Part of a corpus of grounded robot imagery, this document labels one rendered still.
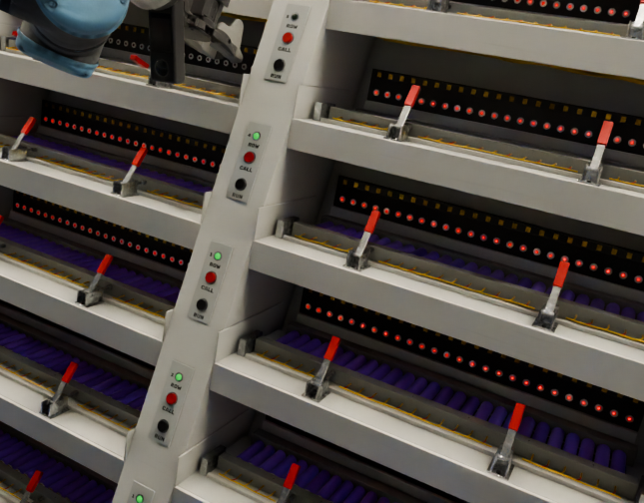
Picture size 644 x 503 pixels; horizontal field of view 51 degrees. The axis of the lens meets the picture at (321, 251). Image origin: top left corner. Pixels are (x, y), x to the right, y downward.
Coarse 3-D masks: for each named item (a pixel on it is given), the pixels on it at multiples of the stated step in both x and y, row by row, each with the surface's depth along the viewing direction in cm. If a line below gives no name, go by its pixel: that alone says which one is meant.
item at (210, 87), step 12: (12, 48) 130; (108, 60) 120; (120, 72) 120; (132, 72) 118; (144, 72) 117; (180, 84) 113; (192, 84) 113; (204, 84) 112; (216, 84) 111; (228, 96) 108
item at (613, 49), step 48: (336, 0) 100; (384, 0) 104; (432, 0) 95; (480, 0) 109; (528, 0) 106; (576, 0) 103; (624, 0) 100; (480, 48) 92; (528, 48) 89; (576, 48) 86; (624, 48) 84
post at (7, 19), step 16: (0, 16) 130; (0, 80) 134; (0, 96) 135; (16, 96) 138; (32, 96) 142; (0, 112) 136; (16, 112) 139; (32, 112) 143; (32, 128) 144; (0, 192) 141; (0, 208) 142
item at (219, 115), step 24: (0, 24) 130; (0, 48) 132; (0, 72) 125; (24, 72) 122; (48, 72) 120; (96, 72) 120; (192, 72) 129; (216, 72) 127; (96, 96) 116; (120, 96) 113; (144, 96) 111; (168, 96) 109; (192, 96) 107; (240, 96) 103; (192, 120) 108; (216, 120) 106
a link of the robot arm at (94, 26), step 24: (0, 0) 62; (24, 0) 62; (48, 0) 61; (72, 0) 62; (96, 0) 63; (120, 0) 64; (48, 24) 65; (72, 24) 62; (96, 24) 63; (120, 24) 67; (72, 48) 72
